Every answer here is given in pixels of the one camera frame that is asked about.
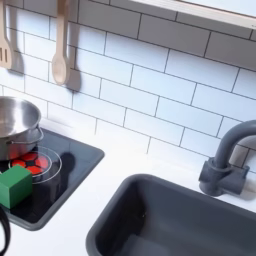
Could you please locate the wooden window ledge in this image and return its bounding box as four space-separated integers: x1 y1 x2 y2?
130 0 256 30

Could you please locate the wooden spoon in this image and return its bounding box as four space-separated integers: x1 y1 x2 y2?
51 0 72 86

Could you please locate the grey tap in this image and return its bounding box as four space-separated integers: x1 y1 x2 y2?
198 119 256 197

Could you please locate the wooden slotted spatula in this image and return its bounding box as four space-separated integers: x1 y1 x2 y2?
0 0 14 70

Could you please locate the green block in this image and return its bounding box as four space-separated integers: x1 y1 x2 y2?
0 165 34 210

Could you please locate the grey sink basin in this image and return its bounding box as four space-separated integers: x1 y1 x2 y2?
85 173 256 256

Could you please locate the steel pot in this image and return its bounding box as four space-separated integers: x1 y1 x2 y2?
0 96 45 162

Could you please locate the red stove burner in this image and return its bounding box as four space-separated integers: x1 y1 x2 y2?
9 146 63 185

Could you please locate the black stove top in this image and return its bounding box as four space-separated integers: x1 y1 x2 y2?
0 127 106 232

